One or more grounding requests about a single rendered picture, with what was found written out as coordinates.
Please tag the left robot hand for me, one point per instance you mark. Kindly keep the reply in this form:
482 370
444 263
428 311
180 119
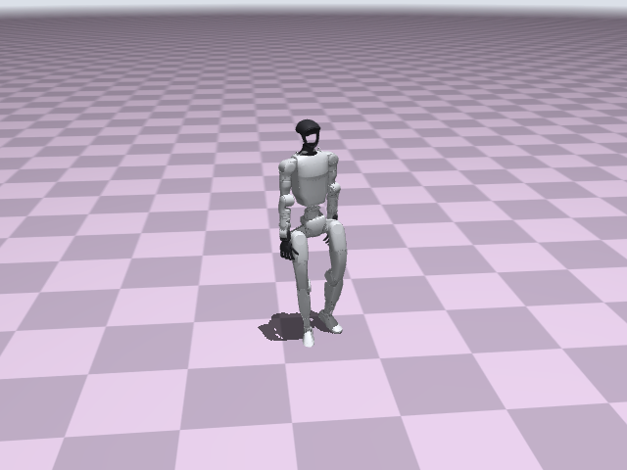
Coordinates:
334 217

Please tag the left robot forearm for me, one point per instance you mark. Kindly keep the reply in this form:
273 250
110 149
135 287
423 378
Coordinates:
332 205

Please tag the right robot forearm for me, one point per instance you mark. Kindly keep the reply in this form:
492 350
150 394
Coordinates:
284 217

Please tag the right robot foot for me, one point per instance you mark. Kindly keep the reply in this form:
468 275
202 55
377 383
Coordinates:
308 337

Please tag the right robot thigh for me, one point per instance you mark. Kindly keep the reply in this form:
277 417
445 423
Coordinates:
300 244

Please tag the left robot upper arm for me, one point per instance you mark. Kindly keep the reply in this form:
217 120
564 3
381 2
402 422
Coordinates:
333 187

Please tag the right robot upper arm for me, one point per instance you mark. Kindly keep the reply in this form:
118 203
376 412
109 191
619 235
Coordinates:
286 168

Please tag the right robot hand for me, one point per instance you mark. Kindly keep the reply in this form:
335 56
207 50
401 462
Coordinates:
286 247

